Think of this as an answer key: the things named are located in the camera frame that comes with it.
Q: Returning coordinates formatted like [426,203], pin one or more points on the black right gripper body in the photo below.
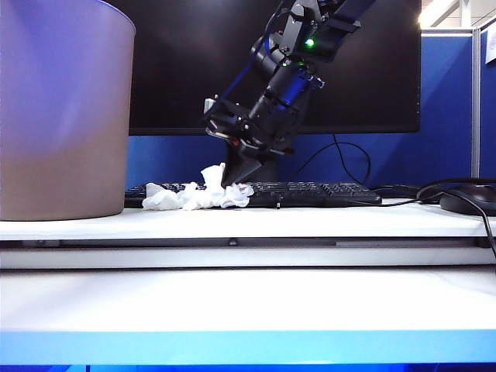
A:
[271,124]

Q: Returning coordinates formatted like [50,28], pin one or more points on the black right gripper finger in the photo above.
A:
[253,162]
[231,166]

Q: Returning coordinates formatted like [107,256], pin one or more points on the large white paper ball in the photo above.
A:
[211,195]

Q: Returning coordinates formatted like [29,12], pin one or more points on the small white paper ball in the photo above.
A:
[159,201]

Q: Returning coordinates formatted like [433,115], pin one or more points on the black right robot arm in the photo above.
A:
[294,81]

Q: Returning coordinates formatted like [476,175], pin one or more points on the black monitor stand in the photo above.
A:
[274,168]

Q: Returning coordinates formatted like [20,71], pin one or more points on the black computer keyboard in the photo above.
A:
[321,193]

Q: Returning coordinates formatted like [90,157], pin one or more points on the black ASUS computer monitor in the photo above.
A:
[182,66]

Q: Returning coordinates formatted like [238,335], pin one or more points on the black computer mouse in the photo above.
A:
[470,201]

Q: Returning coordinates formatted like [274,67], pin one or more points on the narrow blue partition panel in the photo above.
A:
[489,124]

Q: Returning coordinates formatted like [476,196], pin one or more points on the white paper sheet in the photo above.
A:
[491,46]

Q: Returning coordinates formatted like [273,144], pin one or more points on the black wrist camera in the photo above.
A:
[222,120]

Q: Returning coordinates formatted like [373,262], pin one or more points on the grey metal table rail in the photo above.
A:
[193,243]

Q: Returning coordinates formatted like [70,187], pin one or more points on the grey metal partition post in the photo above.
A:
[476,108]

